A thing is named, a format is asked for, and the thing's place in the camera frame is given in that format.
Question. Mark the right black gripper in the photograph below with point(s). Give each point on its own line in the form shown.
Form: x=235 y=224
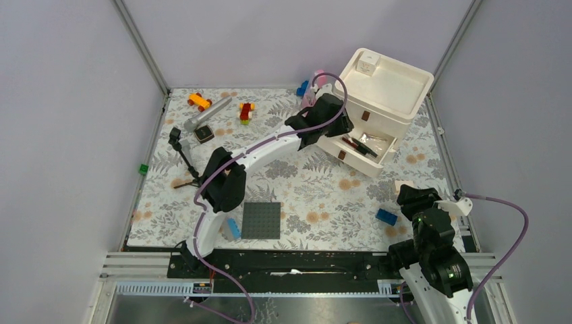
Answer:
x=415 y=197

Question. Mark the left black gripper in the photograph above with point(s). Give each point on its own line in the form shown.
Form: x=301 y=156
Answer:
x=344 y=125

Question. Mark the cream three-drawer organizer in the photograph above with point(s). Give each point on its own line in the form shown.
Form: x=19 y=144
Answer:
x=384 y=105

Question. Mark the clear plastic bag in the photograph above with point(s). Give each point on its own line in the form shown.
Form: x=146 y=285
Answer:
x=376 y=144

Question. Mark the white cosmetic box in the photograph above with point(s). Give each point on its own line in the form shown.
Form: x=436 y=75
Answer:
x=367 y=62

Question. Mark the dark red lipstick tube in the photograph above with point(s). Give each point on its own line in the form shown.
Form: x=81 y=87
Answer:
x=350 y=143

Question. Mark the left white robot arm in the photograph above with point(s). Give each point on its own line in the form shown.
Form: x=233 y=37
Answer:
x=223 y=183

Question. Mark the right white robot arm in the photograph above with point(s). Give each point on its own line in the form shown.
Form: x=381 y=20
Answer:
x=432 y=268

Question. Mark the blue toy brick back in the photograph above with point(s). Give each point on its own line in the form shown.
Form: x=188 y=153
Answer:
x=301 y=90

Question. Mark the blue lego brick left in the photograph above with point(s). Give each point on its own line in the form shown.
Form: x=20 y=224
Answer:
x=386 y=217

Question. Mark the cream lego brick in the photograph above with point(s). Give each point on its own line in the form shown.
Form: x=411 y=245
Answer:
x=400 y=183

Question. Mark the red yellow toy figure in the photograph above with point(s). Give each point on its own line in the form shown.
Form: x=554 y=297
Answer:
x=245 y=112

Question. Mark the black square compact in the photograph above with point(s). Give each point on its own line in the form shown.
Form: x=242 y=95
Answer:
x=204 y=134

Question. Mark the grey lego baseplate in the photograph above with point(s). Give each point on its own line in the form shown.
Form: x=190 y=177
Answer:
x=261 y=221

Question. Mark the orange toy car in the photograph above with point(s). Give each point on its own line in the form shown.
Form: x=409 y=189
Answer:
x=196 y=99

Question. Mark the grey microphone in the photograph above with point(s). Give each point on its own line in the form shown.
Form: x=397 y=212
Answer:
x=194 y=122

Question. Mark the blue grey lego brick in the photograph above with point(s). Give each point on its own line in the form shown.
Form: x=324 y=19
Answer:
x=231 y=230

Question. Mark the black mini tripod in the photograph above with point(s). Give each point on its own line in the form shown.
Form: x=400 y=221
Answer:
x=182 y=147

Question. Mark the green clip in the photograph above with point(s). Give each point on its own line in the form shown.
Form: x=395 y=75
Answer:
x=143 y=169

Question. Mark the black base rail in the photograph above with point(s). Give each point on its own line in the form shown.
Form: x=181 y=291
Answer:
x=290 y=272

